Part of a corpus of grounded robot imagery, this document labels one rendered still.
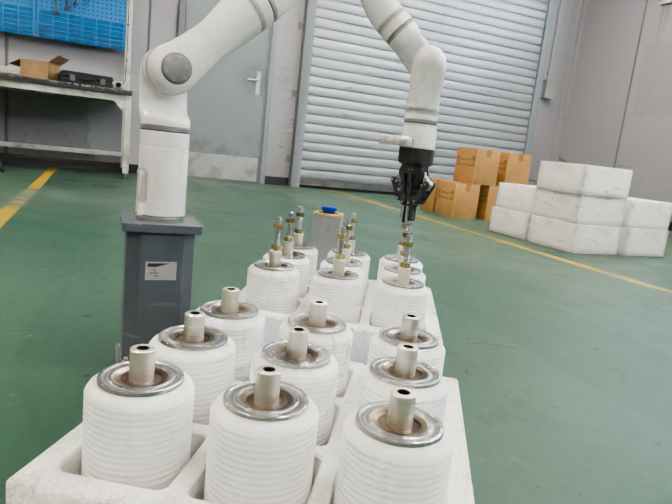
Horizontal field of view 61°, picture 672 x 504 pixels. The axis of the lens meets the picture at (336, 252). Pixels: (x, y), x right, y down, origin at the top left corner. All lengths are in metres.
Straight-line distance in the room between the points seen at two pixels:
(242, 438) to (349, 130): 6.13
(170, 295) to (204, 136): 5.06
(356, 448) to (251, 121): 5.85
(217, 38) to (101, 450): 0.80
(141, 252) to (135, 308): 0.11
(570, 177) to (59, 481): 3.51
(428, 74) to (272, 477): 0.89
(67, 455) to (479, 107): 7.03
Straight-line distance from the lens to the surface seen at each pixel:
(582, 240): 3.79
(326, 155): 6.45
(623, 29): 7.94
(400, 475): 0.48
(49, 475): 0.57
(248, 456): 0.49
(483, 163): 5.01
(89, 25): 6.02
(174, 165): 1.13
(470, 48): 7.36
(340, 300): 0.99
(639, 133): 7.42
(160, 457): 0.54
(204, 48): 1.13
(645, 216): 4.16
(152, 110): 1.15
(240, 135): 6.22
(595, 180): 3.79
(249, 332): 0.73
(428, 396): 0.59
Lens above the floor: 0.48
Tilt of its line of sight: 10 degrees down
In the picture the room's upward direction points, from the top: 6 degrees clockwise
